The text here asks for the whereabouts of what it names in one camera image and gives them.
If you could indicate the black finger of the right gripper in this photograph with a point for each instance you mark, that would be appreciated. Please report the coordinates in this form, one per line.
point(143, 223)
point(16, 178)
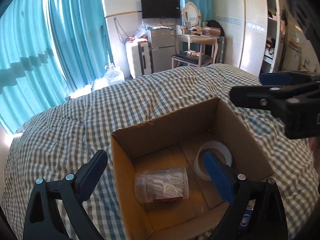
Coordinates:
point(256, 97)
point(287, 78)

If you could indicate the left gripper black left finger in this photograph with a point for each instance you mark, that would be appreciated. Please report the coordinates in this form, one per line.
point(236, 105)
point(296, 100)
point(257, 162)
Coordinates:
point(43, 219)

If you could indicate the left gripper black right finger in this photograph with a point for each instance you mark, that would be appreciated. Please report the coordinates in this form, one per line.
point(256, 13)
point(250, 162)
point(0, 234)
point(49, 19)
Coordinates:
point(255, 209)

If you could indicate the white tape roll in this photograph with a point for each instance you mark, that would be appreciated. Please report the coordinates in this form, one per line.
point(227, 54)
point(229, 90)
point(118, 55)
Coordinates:
point(206, 163)

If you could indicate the clear jar of floss picks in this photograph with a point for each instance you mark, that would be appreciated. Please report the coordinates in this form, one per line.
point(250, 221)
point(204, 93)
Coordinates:
point(163, 185)

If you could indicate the white wardrobe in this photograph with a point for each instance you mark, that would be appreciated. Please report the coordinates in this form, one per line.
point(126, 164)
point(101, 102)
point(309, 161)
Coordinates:
point(252, 33)

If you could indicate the wooden chair black seat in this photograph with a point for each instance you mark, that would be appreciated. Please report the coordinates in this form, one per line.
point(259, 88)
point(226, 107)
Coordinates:
point(194, 58)

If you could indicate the white dressing table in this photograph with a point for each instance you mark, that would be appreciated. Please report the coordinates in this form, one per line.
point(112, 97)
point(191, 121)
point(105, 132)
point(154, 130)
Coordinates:
point(202, 40)

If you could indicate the grey white checkered bedspread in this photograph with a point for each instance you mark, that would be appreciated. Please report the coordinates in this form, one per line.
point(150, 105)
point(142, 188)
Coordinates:
point(58, 141)

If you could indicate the black bag on table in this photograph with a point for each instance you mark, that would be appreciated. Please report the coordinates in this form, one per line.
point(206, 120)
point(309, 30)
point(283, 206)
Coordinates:
point(215, 24)

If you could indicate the brown cardboard box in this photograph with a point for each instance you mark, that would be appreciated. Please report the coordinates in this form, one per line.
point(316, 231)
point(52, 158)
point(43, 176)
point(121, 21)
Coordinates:
point(172, 141)

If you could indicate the oval vanity mirror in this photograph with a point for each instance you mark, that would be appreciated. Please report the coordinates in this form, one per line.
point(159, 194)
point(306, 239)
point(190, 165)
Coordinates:
point(191, 15)

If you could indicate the silver mini fridge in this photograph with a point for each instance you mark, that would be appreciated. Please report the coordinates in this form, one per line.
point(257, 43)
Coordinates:
point(162, 44)

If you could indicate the white suitcase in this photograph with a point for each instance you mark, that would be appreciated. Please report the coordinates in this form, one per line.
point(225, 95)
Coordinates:
point(138, 57)

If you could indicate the teal curtain left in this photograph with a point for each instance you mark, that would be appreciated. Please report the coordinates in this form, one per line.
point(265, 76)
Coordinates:
point(31, 77)

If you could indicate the white plastic bag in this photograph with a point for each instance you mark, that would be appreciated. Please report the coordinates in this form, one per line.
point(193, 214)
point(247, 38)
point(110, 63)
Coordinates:
point(114, 75)

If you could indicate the teal curtain middle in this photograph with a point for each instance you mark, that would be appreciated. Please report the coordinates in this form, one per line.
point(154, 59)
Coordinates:
point(81, 39)

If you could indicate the black wall television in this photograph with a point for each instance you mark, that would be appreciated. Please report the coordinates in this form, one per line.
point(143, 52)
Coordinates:
point(160, 9)

